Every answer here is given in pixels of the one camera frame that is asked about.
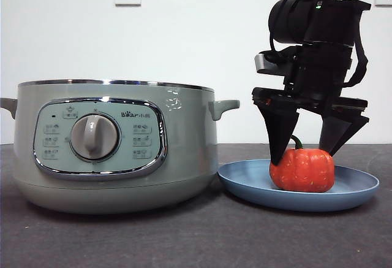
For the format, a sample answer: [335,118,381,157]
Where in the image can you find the pale grey camera box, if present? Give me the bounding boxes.
[253,52,298,75]

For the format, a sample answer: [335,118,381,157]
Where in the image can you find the orange pumpkin with green stem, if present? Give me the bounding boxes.
[269,135,335,193]

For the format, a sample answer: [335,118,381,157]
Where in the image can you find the pale green electric steamer pot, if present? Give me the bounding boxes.
[0,79,241,215]

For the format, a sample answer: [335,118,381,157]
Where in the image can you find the black cable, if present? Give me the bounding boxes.
[344,27,369,88]
[269,0,310,55]

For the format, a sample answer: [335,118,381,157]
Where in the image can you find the blue round plate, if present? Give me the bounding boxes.
[216,158,380,213]

